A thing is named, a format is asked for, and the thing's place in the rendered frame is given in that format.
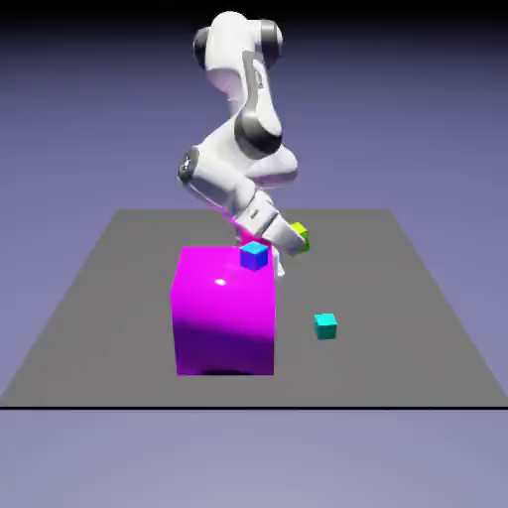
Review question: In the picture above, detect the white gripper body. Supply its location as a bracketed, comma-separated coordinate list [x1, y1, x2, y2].
[262, 212, 308, 258]

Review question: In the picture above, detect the small green cube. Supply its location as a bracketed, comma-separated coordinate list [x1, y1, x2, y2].
[289, 221, 312, 254]

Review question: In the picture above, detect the small blue cube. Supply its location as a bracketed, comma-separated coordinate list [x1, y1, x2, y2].
[239, 241, 270, 272]

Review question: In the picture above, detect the small teal cube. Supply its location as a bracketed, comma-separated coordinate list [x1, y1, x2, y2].
[313, 313, 339, 341]

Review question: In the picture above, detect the large magenta box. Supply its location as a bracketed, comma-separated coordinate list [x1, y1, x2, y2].
[170, 245, 276, 377]

